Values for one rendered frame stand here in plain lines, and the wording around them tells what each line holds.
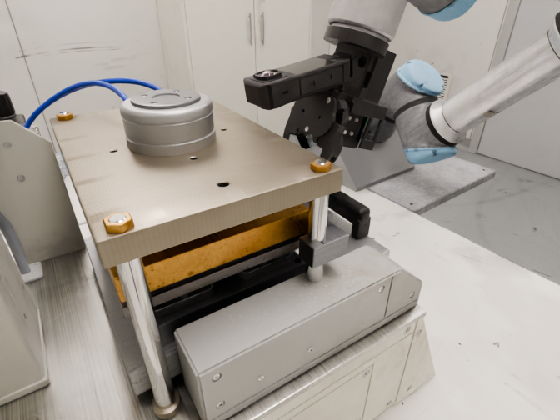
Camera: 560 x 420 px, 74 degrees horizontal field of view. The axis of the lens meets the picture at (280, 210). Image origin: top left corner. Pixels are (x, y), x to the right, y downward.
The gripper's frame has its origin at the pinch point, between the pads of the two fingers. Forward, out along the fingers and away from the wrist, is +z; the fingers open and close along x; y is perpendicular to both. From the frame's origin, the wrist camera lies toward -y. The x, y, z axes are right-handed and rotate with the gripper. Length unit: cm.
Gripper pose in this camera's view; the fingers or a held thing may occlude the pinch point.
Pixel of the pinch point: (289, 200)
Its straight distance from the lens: 45.9
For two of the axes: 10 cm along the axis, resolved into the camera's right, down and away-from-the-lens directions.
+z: -2.9, 9.0, 3.2
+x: -5.4, -4.3, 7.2
